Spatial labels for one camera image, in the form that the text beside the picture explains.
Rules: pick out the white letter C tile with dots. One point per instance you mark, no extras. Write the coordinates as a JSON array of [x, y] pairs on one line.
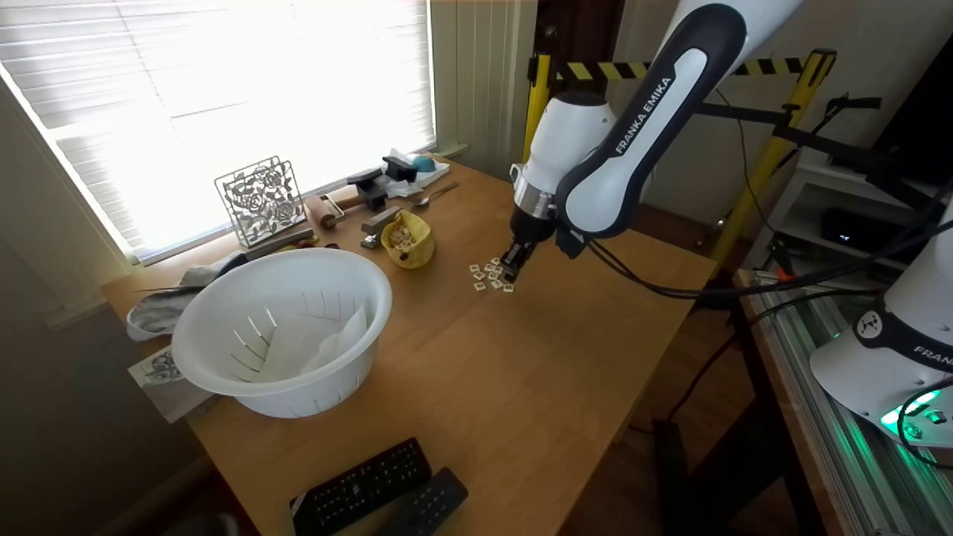
[[491, 273]]

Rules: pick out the brown wooden block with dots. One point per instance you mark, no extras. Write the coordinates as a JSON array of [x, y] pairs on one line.
[[325, 212]]

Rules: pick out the yellow plastic bowl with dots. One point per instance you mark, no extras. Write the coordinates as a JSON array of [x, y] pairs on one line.
[[418, 253]]

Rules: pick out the yellow black striped bar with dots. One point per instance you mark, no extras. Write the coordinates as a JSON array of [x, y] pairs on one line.
[[598, 72]]

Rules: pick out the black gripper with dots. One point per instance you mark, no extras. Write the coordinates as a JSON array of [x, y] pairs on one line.
[[531, 235]]

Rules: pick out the small black remote control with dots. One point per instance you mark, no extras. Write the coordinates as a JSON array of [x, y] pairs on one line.
[[427, 505]]

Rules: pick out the white shelf unit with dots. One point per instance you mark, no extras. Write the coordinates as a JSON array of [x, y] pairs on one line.
[[809, 195]]

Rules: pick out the yellow post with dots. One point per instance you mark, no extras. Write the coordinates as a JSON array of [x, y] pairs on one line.
[[769, 167], [538, 78]]

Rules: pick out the black camera mount rod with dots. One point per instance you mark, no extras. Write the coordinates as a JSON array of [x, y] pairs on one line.
[[857, 103]]

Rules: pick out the QR code marker card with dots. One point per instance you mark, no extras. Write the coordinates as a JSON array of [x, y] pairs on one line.
[[260, 197]]

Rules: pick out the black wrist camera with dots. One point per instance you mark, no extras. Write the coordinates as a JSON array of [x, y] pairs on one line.
[[570, 243]]

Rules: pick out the black round-bodied tool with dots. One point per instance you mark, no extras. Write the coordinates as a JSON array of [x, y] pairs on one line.
[[367, 189]]

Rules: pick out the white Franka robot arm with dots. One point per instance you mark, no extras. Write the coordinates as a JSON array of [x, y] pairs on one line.
[[637, 130]]

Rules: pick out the printed paper card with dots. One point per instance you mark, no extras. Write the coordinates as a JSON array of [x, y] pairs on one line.
[[165, 383]]

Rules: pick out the teal object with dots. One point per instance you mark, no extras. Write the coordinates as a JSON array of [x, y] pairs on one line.
[[424, 161]]

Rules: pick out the large black remote control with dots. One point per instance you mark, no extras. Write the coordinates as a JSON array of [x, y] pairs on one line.
[[363, 487]]

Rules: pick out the black boxy device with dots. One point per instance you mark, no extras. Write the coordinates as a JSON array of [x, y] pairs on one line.
[[401, 167]]

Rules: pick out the gray metal block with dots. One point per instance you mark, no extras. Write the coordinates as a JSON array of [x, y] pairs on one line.
[[379, 223]]

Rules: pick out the black device on shelf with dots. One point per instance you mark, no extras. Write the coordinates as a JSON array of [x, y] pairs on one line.
[[866, 231]]

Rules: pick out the white flat tray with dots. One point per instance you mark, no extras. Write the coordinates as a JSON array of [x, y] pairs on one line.
[[430, 180]]

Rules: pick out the aluminium robot mounting platform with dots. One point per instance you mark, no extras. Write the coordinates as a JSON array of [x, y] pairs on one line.
[[845, 477]]

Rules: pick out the metal spoon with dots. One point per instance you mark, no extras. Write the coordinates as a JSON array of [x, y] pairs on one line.
[[436, 195]]

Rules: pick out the dark long tool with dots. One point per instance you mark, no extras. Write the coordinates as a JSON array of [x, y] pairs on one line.
[[279, 243]]

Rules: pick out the white window blinds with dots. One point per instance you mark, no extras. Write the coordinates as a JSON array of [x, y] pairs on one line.
[[248, 89]]

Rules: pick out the white ribbed wall panel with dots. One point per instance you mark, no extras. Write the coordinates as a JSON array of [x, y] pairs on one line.
[[482, 78]]

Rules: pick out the black monitor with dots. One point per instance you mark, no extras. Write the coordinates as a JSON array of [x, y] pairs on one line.
[[927, 119]]

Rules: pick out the large white plastic bowl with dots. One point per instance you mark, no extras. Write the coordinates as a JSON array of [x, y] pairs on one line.
[[299, 387]]

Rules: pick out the white letter M tile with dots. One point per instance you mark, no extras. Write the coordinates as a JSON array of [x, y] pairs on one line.
[[509, 290]]

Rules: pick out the white gray cloth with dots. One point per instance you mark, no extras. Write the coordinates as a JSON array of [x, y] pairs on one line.
[[159, 307]]

